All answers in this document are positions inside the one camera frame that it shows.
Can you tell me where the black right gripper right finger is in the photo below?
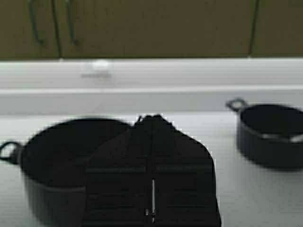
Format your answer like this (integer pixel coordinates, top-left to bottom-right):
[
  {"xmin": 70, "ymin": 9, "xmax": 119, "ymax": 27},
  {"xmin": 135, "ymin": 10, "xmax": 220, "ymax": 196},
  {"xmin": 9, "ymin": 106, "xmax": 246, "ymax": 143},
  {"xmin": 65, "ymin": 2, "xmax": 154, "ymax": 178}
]
[{"xmin": 152, "ymin": 114, "xmax": 222, "ymax": 227}]

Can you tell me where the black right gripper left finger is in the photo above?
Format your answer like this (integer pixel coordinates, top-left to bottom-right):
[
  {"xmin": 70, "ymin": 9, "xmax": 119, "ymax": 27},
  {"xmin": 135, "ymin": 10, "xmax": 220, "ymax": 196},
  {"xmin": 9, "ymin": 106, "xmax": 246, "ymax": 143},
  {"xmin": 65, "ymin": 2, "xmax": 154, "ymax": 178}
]
[{"xmin": 81, "ymin": 115, "xmax": 152, "ymax": 227}]

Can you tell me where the large dark grey pot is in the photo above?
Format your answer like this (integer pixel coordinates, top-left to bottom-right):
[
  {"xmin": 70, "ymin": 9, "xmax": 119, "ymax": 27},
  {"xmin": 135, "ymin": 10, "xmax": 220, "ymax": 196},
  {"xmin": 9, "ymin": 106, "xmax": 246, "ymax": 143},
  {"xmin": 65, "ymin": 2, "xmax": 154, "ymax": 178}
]
[{"xmin": 1, "ymin": 117, "xmax": 130, "ymax": 227}]

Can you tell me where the small dark grey pot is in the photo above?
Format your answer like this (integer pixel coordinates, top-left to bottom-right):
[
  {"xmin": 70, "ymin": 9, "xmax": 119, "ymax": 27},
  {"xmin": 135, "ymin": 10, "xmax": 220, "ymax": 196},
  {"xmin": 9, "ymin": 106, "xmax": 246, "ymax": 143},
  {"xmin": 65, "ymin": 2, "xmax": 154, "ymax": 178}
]
[{"xmin": 225, "ymin": 98, "xmax": 303, "ymax": 171}]

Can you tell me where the metal right door handle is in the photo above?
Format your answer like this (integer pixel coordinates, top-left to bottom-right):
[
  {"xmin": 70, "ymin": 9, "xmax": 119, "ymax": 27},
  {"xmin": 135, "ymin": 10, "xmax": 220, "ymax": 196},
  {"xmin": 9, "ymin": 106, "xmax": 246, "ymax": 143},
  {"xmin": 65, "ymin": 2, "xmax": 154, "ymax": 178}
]
[{"xmin": 65, "ymin": 0, "xmax": 79, "ymax": 46}]

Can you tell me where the metal door handle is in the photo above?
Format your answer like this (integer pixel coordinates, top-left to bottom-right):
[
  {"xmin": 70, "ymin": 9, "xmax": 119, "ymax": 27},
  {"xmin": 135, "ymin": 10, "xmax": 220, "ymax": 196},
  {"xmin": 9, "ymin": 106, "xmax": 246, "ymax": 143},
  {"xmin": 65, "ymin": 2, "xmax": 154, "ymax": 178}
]
[
  {"xmin": 65, "ymin": 0, "xmax": 79, "ymax": 46},
  {"xmin": 27, "ymin": 0, "xmax": 45, "ymax": 47}
]

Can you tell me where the metal left door handle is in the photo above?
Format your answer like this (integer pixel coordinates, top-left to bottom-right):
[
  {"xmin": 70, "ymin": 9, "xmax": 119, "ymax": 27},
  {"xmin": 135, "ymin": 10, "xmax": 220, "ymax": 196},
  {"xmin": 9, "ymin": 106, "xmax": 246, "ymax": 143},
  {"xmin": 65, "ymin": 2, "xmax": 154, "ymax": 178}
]
[{"xmin": 27, "ymin": 0, "xmax": 45, "ymax": 47}]

